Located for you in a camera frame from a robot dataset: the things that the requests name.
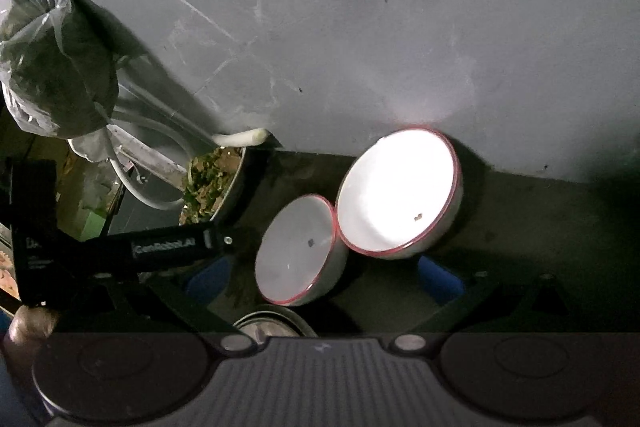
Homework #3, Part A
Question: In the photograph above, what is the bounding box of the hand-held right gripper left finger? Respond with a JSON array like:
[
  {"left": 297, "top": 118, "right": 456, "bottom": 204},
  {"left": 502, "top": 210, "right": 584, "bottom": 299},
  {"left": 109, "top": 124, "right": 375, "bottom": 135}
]
[{"left": 42, "top": 255, "right": 258, "bottom": 355}]

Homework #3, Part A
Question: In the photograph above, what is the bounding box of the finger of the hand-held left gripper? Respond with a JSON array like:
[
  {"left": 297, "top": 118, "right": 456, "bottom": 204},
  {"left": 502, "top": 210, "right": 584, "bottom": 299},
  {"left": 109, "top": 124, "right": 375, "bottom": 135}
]
[{"left": 202, "top": 227, "right": 237, "bottom": 254}]

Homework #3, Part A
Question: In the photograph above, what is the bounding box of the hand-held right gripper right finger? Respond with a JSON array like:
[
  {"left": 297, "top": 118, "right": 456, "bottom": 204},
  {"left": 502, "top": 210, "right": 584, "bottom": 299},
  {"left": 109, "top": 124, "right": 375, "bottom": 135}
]
[{"left": 390, "top": 255, "right": 601, "bottom": 355}]

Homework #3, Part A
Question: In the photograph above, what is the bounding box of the deep steel bowl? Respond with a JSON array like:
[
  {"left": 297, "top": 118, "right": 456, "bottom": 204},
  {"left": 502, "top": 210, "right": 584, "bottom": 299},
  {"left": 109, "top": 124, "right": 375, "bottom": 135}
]
[{"left": 232, "top": 304, "right": 318, "bottom": 338}]

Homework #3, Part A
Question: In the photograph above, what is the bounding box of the white bowl red rim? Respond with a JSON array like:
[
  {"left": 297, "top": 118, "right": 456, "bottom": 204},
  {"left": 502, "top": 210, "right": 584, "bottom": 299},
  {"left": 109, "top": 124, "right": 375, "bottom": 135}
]
[
  {"left": 255, "top": 195, "right": 348, "bottom": 306},
  {"left": 336, "top": 127, "right": 463, "bottom": 260}
]

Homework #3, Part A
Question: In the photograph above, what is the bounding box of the person's left hand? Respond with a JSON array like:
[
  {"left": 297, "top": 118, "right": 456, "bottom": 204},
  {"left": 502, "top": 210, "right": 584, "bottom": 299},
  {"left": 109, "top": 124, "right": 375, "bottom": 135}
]
[{"left": 5, "top": 307, "right": 60, "bottom": 350}]

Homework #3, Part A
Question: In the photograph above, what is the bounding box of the plate of stir-fried vegetables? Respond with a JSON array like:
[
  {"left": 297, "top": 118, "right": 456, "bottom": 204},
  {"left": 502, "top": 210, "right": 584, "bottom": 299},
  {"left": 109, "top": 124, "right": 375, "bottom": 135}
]
[{"left": 179, "top": 146, "right": 248, "bottom": 228}]

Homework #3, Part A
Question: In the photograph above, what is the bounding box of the green box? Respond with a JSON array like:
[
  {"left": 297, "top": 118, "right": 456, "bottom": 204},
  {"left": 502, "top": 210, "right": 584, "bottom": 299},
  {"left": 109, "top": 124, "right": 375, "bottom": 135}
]
[{"left": 82, "top": 212, "right": 113, "bottom": 240}]

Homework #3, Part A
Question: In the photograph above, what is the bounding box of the plastic bag of dried greens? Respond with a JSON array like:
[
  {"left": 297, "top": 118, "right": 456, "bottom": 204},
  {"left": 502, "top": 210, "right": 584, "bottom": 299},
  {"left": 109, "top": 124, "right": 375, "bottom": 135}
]
[{"left": 0, "top": 0, "right": 120, "bottom": 138}]

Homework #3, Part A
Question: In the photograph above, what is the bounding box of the white hose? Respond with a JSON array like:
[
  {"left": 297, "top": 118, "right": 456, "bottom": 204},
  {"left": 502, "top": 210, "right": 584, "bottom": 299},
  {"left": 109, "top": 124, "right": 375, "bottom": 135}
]
[{"left": 107, "top": 117, "right": 198, "bottom": 210}]

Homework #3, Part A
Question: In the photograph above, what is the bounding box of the white door frame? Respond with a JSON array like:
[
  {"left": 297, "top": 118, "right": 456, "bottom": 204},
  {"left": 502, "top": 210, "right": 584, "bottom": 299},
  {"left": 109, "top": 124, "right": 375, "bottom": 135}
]
[{"left": 107, "top": 127, "right": 193, "bottom": 180}]

